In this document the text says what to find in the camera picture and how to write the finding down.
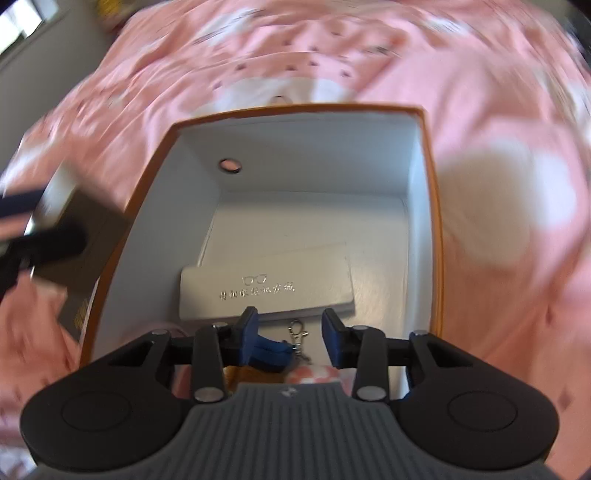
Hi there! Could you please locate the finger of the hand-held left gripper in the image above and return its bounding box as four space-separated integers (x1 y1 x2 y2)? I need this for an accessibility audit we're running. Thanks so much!
0 185 47 221
0 218 88 282

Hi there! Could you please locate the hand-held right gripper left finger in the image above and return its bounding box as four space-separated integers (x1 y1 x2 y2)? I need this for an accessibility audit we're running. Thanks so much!
108 306 259 402

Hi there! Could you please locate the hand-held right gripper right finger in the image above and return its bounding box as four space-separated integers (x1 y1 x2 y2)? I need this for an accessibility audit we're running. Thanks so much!
321 308 467 401

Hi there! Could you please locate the dark grey box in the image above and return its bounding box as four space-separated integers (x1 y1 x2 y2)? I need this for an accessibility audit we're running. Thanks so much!
32 164 132 344

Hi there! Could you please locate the white and black plush toy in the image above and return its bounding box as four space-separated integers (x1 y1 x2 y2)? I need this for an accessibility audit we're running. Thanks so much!
284 320 340 386

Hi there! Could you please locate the white glasses case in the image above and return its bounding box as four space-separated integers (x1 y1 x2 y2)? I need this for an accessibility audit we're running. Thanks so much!
178 242 356 324

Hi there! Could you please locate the orange cardboard box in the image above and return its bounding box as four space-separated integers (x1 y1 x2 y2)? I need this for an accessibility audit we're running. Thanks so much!
78 104 446 402

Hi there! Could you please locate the window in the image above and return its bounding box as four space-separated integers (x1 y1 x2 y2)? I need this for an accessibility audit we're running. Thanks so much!
0 0 61 56

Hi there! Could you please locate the pink printed blanket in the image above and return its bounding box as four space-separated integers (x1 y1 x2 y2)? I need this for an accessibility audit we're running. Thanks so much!
0 0 591 480

